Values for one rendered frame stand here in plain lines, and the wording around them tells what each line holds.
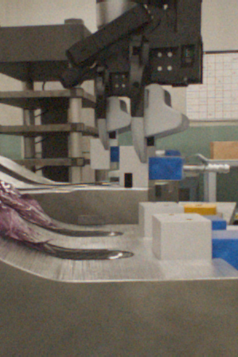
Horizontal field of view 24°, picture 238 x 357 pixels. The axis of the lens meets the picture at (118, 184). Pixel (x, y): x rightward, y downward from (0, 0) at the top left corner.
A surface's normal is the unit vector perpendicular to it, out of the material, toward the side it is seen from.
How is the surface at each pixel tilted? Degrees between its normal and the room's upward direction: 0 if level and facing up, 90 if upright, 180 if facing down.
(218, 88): 90
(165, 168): 91
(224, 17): 90
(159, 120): 80
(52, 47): 90
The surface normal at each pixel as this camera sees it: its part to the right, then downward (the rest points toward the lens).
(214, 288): 0.06, 0.05
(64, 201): -0.24, 0.05
